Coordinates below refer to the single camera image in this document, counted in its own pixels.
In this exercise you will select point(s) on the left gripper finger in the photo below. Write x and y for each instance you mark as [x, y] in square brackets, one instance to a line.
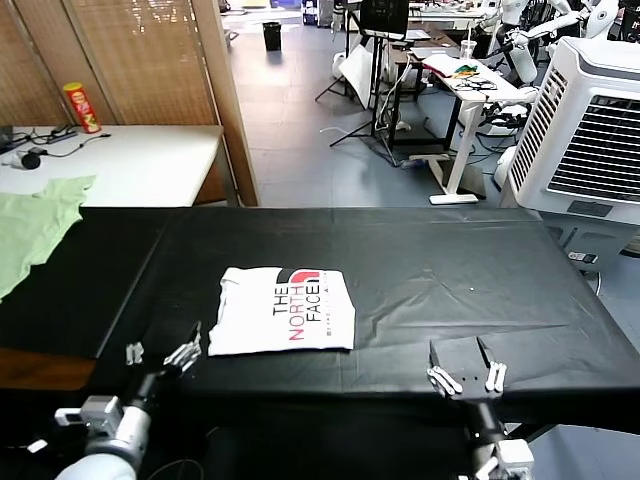
[185, 355]
[134, 354]

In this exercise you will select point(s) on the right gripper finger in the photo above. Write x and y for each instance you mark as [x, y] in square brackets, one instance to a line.
[442, 380]
[495, 375]

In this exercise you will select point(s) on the blue folded cloth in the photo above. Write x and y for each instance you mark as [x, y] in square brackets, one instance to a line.
[447, 65]

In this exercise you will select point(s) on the black monitor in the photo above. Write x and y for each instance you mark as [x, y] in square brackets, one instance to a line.
[384, 15]

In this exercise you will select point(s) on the red chips can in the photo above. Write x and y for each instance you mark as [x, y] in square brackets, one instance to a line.
[82, 107]

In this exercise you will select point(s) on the white printed t-shirt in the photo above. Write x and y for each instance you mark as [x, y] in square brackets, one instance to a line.
[285, 310]

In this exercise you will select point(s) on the white robot base shell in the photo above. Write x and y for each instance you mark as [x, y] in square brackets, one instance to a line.
[506, 167]

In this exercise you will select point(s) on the wooden pillar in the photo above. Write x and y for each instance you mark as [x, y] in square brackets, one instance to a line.
[227, 100]

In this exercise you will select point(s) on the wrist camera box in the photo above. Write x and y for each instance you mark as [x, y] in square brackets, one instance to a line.
[95, 415]
[515, 457]

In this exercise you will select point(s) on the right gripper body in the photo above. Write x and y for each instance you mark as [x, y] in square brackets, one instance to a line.
[472, 385]

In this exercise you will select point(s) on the white floor power socket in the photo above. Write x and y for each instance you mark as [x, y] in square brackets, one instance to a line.
[583, 257]

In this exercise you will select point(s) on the white standing desk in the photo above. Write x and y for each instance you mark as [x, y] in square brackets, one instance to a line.
[465, 125]

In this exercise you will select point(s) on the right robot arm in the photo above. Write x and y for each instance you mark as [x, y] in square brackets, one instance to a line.
[482, 425]

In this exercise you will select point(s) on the black table cover cloth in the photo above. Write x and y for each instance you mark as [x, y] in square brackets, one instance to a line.
[450, 260]

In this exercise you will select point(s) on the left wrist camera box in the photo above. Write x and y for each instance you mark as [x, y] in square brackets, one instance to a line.
[95, 415]

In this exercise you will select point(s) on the plastic cup with straw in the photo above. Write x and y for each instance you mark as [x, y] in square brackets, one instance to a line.
[469, 47]

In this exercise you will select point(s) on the white reflector board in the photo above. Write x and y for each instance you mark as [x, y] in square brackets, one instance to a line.
[356, 70]

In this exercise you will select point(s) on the white humanoid robot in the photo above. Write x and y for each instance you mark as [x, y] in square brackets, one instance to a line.
[600, 17]
[521, 55]

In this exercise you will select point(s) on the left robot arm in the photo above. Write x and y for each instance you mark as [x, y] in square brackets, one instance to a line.
[110, 445]

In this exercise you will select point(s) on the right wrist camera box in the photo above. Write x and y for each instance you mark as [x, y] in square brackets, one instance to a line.
[515, 457]

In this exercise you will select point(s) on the black round device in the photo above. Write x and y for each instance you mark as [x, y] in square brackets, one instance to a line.
[30, 160]

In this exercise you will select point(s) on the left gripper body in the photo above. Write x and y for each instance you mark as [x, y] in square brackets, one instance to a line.
[150, 387]

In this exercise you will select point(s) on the black flat device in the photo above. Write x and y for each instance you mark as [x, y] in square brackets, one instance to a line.
[5, 139]

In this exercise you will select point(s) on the white air cooler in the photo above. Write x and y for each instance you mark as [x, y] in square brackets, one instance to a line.
[590, 125]

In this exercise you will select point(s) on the grey power strip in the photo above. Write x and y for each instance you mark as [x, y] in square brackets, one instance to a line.
[63, 133]

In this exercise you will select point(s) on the bamboo folding screen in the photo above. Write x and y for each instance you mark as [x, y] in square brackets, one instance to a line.
[125, 60]

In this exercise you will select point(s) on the black monitor tripod stand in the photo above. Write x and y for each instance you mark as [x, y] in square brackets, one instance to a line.
[376, 90]

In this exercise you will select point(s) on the black trash bin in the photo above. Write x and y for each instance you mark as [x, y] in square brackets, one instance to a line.
[272, 35]

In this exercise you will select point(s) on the white side table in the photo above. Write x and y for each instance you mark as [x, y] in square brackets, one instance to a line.
[150, 160]

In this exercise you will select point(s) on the light green t-shirt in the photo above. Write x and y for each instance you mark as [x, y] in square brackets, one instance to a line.
[30, 225]

